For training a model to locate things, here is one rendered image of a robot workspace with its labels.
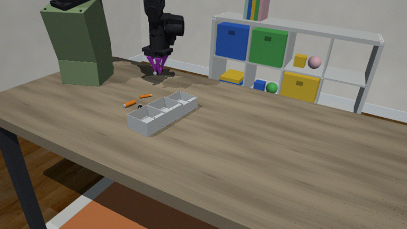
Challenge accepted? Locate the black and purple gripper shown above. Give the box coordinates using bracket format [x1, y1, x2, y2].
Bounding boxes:
[142, 34, 173, 74]

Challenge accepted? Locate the grey three-compartment bin rack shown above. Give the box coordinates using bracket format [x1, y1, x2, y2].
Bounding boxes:
[127, 91, 198, 137]

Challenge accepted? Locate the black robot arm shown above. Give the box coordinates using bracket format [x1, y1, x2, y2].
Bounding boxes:
[50, 0, 184, 49]

